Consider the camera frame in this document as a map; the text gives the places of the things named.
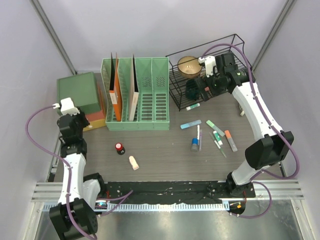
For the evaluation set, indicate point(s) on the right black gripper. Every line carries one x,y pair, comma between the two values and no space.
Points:
204,83

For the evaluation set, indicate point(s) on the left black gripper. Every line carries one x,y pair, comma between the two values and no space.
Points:
81,116

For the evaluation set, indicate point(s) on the green highlighter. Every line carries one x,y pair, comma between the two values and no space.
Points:
215,128

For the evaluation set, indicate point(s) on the drawer box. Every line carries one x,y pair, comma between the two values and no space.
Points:
86,94

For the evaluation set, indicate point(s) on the light blue highlighter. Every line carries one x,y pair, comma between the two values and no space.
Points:
190,124

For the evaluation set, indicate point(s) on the orange folder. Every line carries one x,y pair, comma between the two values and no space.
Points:
115,89

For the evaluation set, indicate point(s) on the white folder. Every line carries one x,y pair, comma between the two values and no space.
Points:
133,92

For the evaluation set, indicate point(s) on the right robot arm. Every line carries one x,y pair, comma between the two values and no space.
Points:
271,142

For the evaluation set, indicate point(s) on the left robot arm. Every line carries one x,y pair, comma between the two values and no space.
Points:
74,216

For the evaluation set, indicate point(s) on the dark green mug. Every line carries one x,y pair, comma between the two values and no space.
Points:
192,91

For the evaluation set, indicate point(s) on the green white glue stick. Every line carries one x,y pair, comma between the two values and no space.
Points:
193,106

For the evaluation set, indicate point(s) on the brown glass bowl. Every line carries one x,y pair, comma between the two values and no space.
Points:
189,67

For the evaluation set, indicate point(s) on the white pen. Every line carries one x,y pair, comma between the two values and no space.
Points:
198,132

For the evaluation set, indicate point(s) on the striped ceramic mug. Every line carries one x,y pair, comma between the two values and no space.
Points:
241,110

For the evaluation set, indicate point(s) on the small green glue stick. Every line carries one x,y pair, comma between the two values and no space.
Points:
217,137

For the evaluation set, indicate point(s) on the red black stamp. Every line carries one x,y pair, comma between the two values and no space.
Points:
120,148

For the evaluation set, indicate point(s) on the green pen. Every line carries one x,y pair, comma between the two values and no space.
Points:
218,146

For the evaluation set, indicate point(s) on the orange highlighter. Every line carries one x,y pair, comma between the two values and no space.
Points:
230,141

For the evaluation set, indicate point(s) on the blue grey bottle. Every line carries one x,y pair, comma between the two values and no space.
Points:
194,145

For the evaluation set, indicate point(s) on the green file organizer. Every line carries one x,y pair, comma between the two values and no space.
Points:
152,108

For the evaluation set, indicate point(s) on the pink eraser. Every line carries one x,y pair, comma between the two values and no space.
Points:
133,163

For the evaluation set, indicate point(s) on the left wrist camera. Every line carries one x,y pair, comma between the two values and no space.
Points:
66,107

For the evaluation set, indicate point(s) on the black wire rack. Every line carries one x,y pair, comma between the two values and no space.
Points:
177,82

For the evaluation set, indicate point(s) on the white cable tray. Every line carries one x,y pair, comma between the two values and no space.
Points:
181,207

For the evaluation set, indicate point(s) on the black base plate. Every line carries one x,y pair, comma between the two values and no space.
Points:
177,192

